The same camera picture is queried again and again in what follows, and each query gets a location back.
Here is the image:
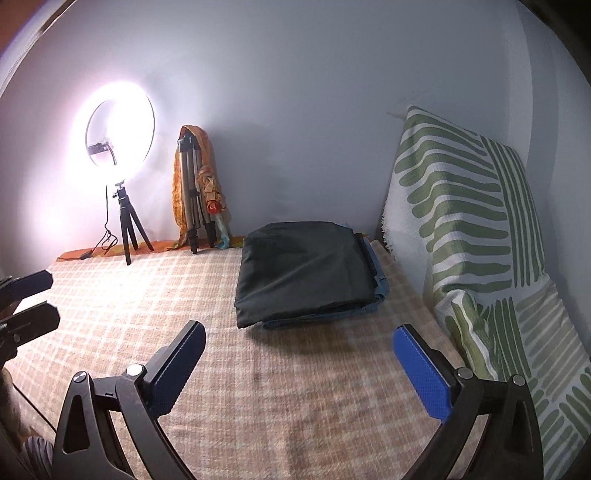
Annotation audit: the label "white ring light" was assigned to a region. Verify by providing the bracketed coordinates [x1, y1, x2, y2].
[81, 80, 156, 185]

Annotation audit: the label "orange patterned cloth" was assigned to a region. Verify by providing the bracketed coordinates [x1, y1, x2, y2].
[170, 125, 231, 254]

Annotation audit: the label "dark green pants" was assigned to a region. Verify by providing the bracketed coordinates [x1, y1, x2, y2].
[235, 221, 390, 330]

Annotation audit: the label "folded silver black tripod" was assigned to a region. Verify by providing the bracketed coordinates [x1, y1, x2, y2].
[177, 130, 216, 254]

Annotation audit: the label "small black tripod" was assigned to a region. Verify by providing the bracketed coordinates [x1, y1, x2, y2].
[113, 182, 154, 266]

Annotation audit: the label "black ring light cable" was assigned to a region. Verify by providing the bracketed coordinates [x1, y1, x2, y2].
[79, 184, 119, 262]

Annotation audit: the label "green white leaf pillow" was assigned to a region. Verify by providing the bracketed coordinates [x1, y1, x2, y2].
[382, 106, 590, 479]

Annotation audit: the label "folded blue cloth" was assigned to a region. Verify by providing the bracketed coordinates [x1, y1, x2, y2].
[262, 222, 384, 330]

